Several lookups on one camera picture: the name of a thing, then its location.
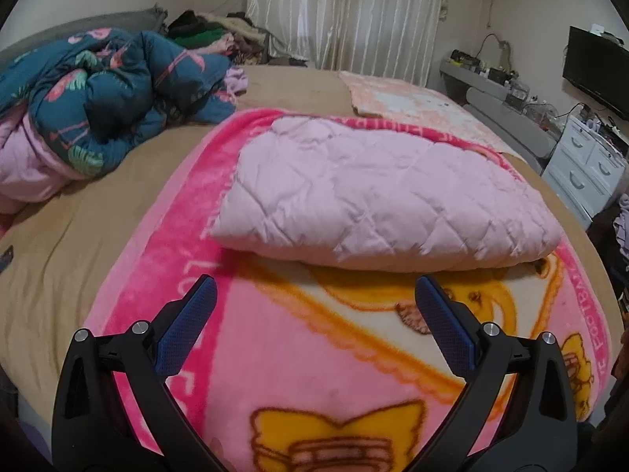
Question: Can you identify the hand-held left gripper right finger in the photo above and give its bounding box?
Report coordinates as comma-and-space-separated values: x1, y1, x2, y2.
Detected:
408, 274, 578, 472

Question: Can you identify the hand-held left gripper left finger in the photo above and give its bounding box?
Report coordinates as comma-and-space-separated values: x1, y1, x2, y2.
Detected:
51, 274, 232, 472

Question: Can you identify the light pink quilted garment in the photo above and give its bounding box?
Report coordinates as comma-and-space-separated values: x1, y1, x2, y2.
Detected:
212, 115, 565, 273

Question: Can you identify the pile of mixed clothes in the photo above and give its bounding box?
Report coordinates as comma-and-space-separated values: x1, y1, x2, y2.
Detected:
167, 9, 310, 67

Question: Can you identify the pink cartoon printed blanket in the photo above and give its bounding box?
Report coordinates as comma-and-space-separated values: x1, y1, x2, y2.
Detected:
83, 108, 615, 472

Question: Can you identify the bed with tan sheet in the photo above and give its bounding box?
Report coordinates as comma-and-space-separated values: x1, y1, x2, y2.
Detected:
0, 64, 621, 453

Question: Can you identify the lilac cloth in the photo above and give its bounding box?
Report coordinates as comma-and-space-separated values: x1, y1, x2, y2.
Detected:
612, 194, 629, 253

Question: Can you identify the white drawer cabinet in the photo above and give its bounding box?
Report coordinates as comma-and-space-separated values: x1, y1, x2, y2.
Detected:
541, 115, 629, 229

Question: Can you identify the peach patterned mat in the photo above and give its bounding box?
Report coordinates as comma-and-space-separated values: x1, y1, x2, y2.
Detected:
339, 70, 526, 163

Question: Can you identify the grey curved shelf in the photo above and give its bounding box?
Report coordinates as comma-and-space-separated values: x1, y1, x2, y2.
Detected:
439, 56, 561, 175

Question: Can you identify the teal flamingo print comforter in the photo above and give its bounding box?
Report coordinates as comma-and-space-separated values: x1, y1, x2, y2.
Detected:
0, 28, 249, 214

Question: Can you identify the clutter of small gadgets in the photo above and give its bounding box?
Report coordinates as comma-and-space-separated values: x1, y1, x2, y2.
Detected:
449, 48, 563, 129

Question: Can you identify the black flat television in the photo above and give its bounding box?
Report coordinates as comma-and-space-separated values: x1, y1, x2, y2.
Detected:
563, 26, 629, 121

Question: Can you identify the grey blanket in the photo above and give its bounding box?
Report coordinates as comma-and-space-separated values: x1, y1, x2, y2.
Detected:
0, 4, 169, 55

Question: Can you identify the cream pleated curtain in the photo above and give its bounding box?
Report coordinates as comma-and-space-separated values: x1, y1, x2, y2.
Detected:
246, 0, 455, 92

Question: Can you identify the wall cable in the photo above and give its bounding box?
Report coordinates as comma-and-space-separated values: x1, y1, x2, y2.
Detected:
474, 32, 518, 74

